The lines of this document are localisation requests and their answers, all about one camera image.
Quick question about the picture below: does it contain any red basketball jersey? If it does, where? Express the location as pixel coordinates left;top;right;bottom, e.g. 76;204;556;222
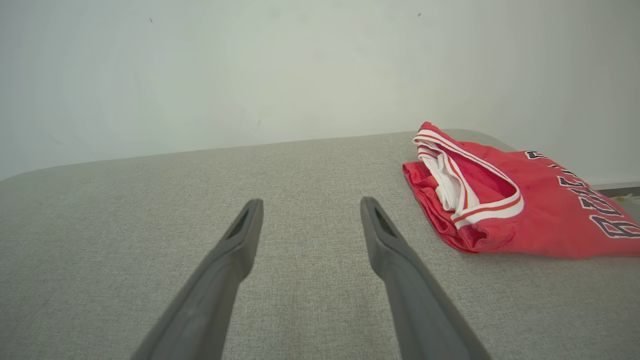
402;121;640;259

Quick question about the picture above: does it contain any black and white wall skirting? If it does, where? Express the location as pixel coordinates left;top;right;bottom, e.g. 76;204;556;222
597;182;640;197

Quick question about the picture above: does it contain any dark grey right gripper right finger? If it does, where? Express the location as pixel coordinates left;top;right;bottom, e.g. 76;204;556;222
360;196;493;360

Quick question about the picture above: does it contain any grey fabric sofa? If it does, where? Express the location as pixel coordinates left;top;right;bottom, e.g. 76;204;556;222
0;129;640;360

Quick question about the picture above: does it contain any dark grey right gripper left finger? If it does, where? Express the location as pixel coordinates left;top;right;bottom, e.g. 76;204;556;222
131;199;264;360

